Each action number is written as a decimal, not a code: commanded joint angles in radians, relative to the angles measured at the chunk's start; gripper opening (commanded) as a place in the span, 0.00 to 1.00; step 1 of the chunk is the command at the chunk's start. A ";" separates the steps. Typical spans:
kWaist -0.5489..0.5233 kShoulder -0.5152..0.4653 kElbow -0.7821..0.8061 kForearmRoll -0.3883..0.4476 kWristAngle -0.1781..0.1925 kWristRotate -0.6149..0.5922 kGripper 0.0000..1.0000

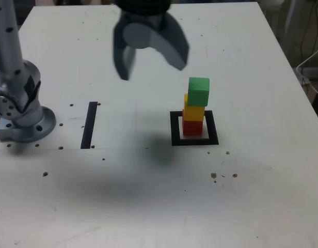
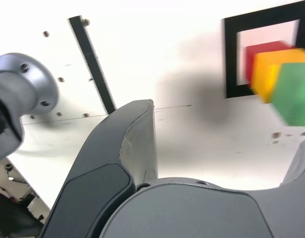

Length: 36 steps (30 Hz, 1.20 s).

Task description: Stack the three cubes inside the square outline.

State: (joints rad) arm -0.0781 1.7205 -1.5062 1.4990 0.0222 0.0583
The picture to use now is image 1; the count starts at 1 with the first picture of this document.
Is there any white cable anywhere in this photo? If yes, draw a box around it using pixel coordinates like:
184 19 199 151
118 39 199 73
294 43 318 97

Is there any black tape square outline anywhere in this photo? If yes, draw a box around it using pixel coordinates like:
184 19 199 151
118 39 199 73
170 110 219 147

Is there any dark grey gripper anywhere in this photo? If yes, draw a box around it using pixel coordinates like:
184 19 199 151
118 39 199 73
112 9 190 81

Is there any black tape strip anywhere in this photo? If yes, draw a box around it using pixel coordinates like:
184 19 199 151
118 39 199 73
80 101 99 150

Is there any yellow cube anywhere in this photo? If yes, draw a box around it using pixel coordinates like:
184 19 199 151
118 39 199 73
183 93 205 121

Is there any thin black background cable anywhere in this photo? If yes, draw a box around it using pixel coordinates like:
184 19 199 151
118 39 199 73
299 0 318 61

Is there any green cube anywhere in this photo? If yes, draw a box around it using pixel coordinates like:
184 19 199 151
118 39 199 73
187 76 210 107

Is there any red cube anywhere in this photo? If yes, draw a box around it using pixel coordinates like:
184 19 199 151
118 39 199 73
182 110 203 136

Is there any white metal post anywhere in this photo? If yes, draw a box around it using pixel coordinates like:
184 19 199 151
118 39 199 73
279 0 304 56

